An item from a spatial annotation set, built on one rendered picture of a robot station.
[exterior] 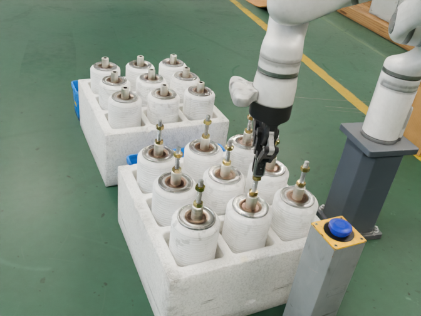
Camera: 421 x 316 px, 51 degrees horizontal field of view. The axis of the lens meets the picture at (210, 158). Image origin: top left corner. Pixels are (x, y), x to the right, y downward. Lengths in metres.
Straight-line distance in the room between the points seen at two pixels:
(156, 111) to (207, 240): 0.57
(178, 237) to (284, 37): 0.41
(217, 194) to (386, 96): 0.47
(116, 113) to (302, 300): 0.72
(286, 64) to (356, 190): 0.57
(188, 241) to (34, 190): 0.64
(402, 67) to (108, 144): 0.78
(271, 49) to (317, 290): 0.43
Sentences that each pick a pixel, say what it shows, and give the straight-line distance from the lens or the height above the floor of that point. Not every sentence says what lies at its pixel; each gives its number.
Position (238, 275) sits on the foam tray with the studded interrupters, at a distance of 0.92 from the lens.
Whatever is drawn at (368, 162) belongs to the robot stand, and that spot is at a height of 0.25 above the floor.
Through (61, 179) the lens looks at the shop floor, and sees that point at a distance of 1.39.
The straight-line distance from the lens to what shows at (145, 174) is 1.02.
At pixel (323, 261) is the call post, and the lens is 0.81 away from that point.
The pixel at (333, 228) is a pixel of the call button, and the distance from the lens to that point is 0.79.
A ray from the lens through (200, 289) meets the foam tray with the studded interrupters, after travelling 0.89.
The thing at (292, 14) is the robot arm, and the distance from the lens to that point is 0.69.
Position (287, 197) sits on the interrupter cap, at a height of 0.25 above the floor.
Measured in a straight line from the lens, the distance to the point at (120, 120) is 1.28.
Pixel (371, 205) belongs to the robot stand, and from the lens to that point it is 1.26.
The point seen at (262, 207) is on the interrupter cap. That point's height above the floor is 0.25.
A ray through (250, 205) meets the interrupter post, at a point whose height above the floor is 0.26.
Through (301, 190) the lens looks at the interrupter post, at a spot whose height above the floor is 0.28.
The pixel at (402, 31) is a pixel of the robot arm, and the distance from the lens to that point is 1.05.
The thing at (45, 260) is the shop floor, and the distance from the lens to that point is 1.14.
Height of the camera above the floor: 0.81
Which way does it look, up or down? 32 degrees down
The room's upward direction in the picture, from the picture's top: 8 degrees clockwise
